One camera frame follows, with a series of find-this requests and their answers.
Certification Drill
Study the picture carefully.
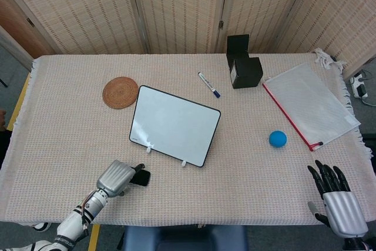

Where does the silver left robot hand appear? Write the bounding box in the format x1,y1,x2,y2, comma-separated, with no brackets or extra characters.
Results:
96,159,146,198

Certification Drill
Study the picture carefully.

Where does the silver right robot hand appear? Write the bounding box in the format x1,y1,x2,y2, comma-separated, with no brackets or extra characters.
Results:
307,159,369,238

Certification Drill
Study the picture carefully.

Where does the black eraser block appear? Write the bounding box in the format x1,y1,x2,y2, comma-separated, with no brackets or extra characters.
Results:
129,169,152,187

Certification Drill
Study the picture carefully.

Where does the small black-framed whiteboard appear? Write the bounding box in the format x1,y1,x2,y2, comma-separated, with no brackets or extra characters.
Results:
129,85,221,169

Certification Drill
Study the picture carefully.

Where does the blue whiteboard marker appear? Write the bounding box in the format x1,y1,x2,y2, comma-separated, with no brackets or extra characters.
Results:
197,71,221,99

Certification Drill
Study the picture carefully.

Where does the beige woven tablecloth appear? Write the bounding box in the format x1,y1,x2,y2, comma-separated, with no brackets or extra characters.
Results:
0,48,373,229

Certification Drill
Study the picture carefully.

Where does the round woven rattan coaster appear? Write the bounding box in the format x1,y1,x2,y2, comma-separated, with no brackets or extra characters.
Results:
102,76,139,110

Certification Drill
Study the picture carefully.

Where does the blue ball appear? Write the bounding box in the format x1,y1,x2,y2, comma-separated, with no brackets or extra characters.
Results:
268,130,288,148

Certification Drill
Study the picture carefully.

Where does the blue chair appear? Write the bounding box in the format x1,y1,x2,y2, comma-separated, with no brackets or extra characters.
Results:
117,225,250,251

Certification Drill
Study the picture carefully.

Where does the white power strip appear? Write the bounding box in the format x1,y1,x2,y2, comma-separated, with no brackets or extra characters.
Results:
350,70,370,99

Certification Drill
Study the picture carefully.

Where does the black cardboard box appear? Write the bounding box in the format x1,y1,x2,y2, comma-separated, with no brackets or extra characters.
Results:
226,34,263,89

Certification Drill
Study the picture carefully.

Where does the woven folding screen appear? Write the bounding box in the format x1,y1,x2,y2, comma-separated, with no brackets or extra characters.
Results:
0,0,376,79

